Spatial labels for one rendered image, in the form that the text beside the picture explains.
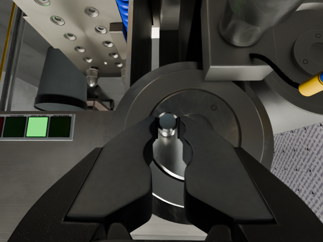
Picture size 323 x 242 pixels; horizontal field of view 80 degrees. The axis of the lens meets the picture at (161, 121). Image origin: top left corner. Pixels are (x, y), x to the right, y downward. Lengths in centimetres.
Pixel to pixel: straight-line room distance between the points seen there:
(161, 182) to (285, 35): 18
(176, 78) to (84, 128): 40
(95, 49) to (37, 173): 34
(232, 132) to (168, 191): 7
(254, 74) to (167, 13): 42
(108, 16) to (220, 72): 27
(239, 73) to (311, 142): 20
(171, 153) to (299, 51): 15
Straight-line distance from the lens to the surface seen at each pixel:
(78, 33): 44
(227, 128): 16
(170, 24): 60
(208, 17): 17
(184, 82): 17
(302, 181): 36
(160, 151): 16
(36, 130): 60
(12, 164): 63
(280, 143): 40
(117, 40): 41
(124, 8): 35
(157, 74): 19
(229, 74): 17
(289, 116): 22
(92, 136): 53
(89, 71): 57
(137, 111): 17
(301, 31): 25
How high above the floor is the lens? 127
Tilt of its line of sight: 12 degrees down
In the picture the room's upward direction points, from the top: 180 degrees counter-clockwise
